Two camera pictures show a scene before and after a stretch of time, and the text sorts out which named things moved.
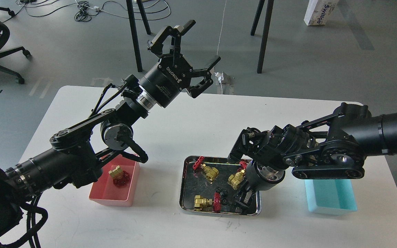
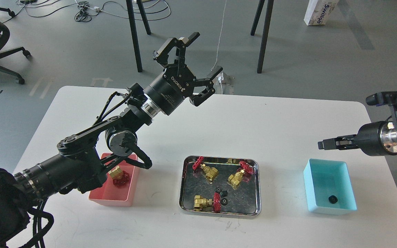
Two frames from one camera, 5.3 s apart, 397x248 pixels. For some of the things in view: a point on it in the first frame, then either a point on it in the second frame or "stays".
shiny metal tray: [211, 185] stays
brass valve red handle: [120, 178] stays
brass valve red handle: [235, 181] stays
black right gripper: [259, 177] to [377, 138]
